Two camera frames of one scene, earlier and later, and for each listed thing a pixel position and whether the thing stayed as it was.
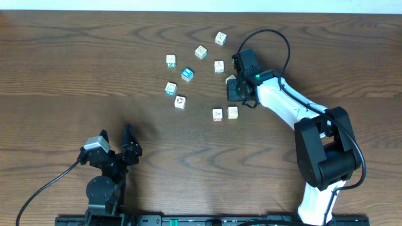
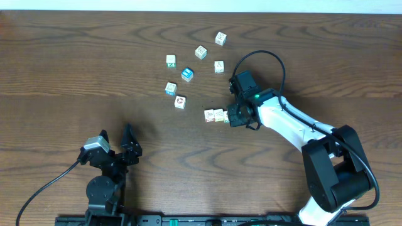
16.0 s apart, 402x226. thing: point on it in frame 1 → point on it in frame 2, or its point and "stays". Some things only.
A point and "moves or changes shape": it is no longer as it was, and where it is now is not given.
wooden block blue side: [170, 88] stays
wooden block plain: [219, 66] stays
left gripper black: [114, 157] stays
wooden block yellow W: [232, 112] moves or changes shape
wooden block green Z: [171, 61] stays
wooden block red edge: [217, 115] → [209, 115]
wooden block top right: [220, 38] stays
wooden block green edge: [232, 76] moves or changes shape
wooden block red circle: [179, 102] stays
